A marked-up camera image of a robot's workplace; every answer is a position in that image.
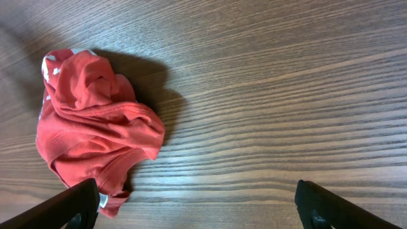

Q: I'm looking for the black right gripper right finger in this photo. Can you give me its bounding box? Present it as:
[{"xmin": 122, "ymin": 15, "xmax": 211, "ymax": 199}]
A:
[{"xmin": 294, "ymin": 180, "xmax": 400, "ymax": 229}]

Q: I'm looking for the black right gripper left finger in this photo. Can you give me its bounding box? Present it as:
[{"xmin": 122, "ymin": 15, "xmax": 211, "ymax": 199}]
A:
[{"xmin": 1, "ymin": 178, "xmax": 100, "ymax": 229}]

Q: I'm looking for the red t-shirt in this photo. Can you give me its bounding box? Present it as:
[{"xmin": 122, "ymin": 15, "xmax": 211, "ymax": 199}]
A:
[{"xmin": 36, "ymin": 48, "xmax": 165, "ymax": 218}]

